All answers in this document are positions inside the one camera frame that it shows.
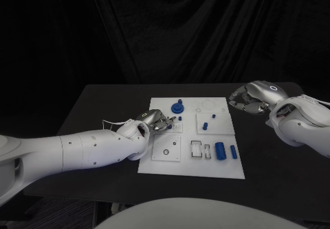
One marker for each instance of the thick blue cylinder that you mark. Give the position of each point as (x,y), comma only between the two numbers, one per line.
(221,150)

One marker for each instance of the white task board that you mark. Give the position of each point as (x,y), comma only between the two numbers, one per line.
(191,161)

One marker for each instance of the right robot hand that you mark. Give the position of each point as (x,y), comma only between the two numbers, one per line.
(263,94)

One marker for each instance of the thin long blue cylinder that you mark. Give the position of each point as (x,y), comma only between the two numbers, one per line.
(234,152)

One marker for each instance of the blue gear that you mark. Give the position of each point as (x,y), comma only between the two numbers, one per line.
(178,107)

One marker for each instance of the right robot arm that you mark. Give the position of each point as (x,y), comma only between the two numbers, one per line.
(299,123)

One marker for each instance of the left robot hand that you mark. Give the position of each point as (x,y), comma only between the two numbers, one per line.
(153,118)

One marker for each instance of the short blue cylinder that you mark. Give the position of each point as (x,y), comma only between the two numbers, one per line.
(205,126)

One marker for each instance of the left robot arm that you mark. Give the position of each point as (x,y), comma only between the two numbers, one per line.
(72,150)

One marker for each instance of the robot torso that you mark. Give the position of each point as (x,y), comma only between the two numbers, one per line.
(201,214)

